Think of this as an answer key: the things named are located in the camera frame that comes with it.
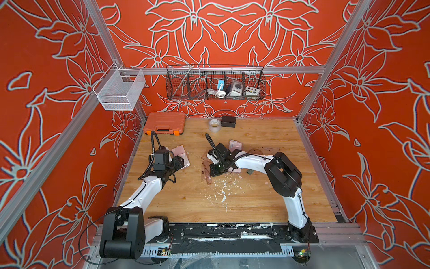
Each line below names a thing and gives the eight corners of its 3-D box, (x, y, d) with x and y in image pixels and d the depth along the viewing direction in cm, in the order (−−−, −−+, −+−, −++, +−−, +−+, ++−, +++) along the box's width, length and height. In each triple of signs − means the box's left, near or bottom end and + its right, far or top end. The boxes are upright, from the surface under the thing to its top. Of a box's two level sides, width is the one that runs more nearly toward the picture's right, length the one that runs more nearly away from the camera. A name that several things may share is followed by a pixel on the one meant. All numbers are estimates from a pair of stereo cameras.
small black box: (221, 128, 117) (221, 124, 114) (221, 120, 122) (221, 116, 119) (235, 128, 117) (236, 124, 114) (234, 120, 122) (235, 116, 119)
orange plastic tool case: (144, 136, 112) (142, 131, 108) (151, 117, 124) (149, 112, 120) (183, 136, 112) (181, 131, 108) (186, 117, 124) (185, 112, 120)
